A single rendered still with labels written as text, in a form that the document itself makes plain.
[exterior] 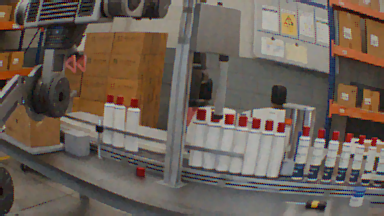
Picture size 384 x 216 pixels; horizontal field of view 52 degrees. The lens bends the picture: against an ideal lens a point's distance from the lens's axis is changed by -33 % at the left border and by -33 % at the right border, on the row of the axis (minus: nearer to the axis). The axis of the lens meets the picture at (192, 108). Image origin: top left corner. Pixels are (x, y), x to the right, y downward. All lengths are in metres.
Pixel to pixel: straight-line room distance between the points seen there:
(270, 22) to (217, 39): 4.49
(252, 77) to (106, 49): 1.92
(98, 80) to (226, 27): 3.78
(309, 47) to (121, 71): 2.29
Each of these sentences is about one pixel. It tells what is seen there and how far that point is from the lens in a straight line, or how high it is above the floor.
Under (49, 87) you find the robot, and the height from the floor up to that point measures 1.16.
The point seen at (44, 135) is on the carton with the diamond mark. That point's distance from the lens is 2.09.
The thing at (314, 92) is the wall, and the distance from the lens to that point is 6.33.
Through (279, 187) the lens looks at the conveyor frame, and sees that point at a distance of 1.86.
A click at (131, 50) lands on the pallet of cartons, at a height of 1.18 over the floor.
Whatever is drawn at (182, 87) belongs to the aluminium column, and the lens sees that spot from 1.83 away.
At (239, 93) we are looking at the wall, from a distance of 6.53.
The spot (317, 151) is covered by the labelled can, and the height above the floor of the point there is 1.00.
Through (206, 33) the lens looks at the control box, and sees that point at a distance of 1.81.
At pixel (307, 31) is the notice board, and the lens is 6.22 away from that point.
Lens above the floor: 1.32
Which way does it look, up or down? 7 degrees down
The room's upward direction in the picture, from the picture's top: 6 degrees clockwise
